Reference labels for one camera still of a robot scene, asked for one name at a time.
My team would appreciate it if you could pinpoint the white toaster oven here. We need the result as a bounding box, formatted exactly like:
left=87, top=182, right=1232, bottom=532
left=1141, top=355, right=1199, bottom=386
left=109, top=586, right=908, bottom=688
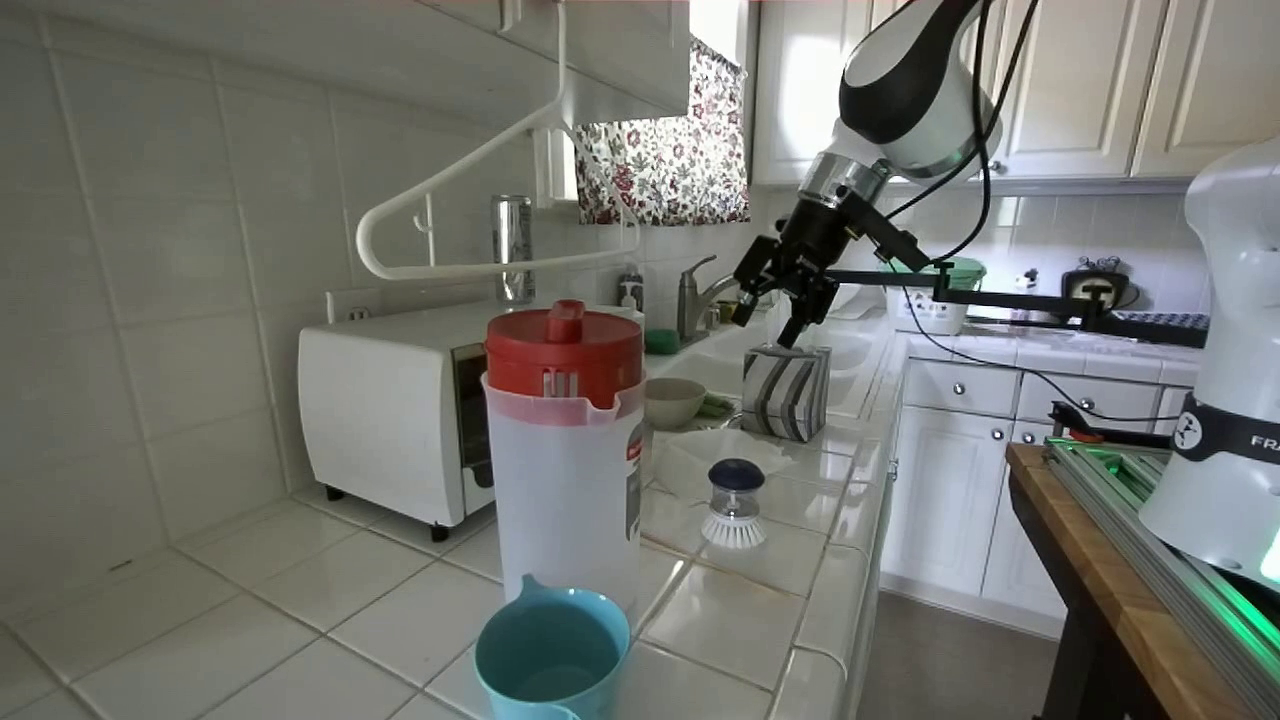
left=297, top=299, right=646, bottom=543

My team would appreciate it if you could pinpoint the white wall cabinet door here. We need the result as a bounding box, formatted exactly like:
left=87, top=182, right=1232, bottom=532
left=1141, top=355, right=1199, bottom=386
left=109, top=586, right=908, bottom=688
left=752, top=0, right=873, bottom=187
left=1130, top=0, right=1280, bottom=181
left=985, top=0, right=1169, bottom=181

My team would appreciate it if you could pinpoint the beige bowl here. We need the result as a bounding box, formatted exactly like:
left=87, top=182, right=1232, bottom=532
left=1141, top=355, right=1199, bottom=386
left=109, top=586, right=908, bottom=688
left=644, top=376, right=708, bottom=432

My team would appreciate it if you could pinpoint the white base cabinet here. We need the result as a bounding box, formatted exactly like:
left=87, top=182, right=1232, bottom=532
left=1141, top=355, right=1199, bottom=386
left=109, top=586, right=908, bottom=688
left=878, top=335, right=1206, bottom=641

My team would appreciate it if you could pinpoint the silver drink can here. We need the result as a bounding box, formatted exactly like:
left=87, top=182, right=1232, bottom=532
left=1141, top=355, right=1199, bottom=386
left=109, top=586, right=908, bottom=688
left=491, top=194, right=537, bottom=305

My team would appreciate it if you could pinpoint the floral curtain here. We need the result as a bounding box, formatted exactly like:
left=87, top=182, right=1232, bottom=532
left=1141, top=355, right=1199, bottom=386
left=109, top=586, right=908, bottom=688
left=574, top=37, right=752, bottom=227

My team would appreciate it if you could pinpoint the white sink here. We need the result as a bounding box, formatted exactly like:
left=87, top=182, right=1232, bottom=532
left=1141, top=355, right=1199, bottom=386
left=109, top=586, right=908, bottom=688
left=655, top=318, right=886, bottom=423

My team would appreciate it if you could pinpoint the white basket with green lid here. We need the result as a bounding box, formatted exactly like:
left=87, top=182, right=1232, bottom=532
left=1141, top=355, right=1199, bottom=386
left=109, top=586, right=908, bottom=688
left=884, top=257, right=988, bottom=337

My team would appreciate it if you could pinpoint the window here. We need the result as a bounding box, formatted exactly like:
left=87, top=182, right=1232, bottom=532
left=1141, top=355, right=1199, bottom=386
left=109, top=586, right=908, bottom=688
left=689, top=0, right=753, bottom=67

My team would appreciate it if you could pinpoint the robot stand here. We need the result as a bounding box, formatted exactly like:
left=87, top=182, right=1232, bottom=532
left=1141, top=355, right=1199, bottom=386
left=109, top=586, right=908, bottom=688
left=1005, top=440, right=1280, bottom=720

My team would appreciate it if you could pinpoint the dish brush with blue knob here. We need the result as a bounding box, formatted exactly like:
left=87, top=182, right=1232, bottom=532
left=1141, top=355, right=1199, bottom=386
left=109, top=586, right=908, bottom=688
left=699, top=457, right=770, bottom=550

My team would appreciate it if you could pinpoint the white plastic hanger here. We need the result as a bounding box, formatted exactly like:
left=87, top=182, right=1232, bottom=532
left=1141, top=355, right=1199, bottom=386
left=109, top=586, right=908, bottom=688
left=355, top=0, right=643, bottom=282

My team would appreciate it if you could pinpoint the white base cabinet door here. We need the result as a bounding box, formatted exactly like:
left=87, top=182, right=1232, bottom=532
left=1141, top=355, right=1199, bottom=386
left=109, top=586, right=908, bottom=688
left=880, top=404, right=1013, bottom=599
left=982, top=419, right=1073, bottom=623

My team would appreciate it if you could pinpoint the camera on mount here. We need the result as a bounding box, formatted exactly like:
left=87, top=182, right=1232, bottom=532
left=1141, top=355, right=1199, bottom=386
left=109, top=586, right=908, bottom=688
left=828, top=257, right=1136, bottom=332

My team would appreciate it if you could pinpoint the striped tissue box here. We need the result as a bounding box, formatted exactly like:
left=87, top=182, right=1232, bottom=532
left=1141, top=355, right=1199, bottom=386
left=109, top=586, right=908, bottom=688
left=741, top=344, right=834, bottom=444

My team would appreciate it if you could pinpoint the white overhead cabinet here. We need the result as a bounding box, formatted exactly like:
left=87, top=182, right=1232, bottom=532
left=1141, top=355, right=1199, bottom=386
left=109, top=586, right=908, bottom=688
left=20, top=0, right=693, bottom=129

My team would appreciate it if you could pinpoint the clear pitcher with red lid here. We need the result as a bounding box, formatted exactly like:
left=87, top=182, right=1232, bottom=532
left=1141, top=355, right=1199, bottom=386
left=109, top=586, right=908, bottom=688
left=481, top=299, right=647, bottom=623

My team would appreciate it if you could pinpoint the white wall cabinet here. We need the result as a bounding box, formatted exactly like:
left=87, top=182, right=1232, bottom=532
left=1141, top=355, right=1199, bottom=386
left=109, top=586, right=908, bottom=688
left=749, top=0, right=1280, bottom=197

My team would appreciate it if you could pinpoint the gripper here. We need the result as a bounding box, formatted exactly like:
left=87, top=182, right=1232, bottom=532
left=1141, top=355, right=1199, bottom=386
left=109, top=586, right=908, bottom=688
left=731, top=193, right=873, bottom=352

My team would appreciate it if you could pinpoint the black tray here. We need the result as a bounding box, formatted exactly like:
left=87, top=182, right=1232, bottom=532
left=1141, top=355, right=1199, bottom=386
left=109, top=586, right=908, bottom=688
left=1105, top=309, right=1212, bottom=350

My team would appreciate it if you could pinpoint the wall socket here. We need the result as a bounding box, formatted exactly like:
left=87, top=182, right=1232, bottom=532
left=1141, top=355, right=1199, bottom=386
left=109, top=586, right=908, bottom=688
left=326, top=288, right=387, bottom=324

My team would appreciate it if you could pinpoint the silver tap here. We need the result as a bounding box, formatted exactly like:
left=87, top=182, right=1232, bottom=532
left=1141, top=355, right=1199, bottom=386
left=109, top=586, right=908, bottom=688
left=676, top=254, right=742, bottom=343

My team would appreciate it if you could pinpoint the light blue plastic cup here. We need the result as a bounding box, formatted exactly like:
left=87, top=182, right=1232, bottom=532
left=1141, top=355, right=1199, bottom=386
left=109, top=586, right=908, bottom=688
left=473, top=574, right=634, bottom=720

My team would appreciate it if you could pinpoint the white drawer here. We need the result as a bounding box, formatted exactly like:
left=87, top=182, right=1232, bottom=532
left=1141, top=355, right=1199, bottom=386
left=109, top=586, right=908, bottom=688
left=903, top=357, right=1023, bottom=418
left=1015, top=371, right=1169, bottom=433

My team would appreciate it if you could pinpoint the black clamp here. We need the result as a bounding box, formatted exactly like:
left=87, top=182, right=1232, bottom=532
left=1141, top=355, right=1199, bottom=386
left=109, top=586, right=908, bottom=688
left=1047, top=399, right=1173, bottom=447

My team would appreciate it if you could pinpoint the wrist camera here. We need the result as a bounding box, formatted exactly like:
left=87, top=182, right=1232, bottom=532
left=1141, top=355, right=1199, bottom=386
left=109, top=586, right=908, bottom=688
left=862, top=206, right=932, bottom=273

